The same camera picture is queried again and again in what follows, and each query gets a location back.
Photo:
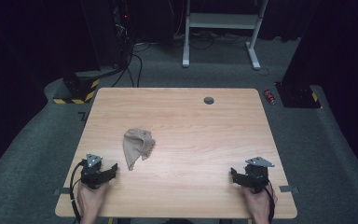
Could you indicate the grey tape strip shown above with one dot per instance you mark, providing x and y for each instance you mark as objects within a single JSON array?
[
  {"x": 288, "y": 188},
  {"x": 62, "y": 191}
]

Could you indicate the black stand base yellow mark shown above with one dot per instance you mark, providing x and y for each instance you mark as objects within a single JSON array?
[{"x": 296, "y": 96}]

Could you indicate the black yellow striped stand base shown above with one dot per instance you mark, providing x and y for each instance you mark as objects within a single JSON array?
[{"x": 80, "y": 90}]

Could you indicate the person's left hand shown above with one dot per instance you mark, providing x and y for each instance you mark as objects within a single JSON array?
[{"x": 90, "y": 199}]

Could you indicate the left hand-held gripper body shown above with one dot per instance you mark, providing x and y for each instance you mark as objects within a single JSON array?
[{"x": 92, "y": 171}]

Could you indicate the white metal stand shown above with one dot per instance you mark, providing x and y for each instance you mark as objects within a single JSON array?
[{"x": 223, "y": 21}]

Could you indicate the dark equipment rack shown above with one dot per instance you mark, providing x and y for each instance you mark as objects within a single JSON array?
[{"x": 122, "y": 31}]

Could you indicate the grey table grommet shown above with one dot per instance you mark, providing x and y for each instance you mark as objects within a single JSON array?
[{"x": 209, "y": 100}]

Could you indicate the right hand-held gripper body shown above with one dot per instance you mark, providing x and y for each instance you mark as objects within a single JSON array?
[{"x": 256, "y": 175}]

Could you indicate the red can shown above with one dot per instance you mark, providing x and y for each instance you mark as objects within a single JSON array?
[{"x": 269, "y": 96}]

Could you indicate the person's right hand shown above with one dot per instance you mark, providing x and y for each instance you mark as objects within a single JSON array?
[{"x": 259, "y": 200}]

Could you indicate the beige cloth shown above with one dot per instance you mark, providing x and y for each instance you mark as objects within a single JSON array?
[{"x": 136, "y": 146}]

